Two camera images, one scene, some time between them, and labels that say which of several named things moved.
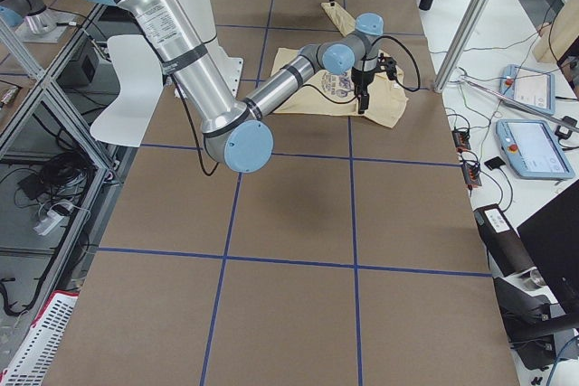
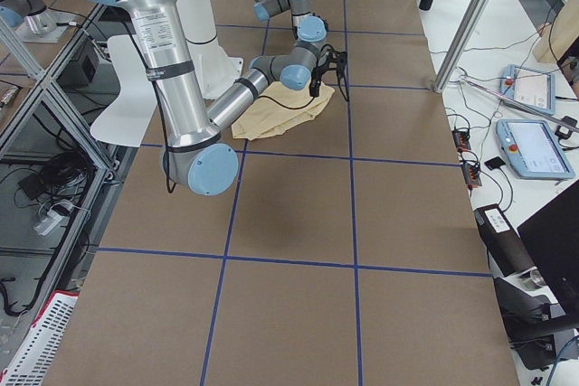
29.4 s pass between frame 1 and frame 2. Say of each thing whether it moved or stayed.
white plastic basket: stayed
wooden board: stayed
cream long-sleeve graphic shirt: moved
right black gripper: moved
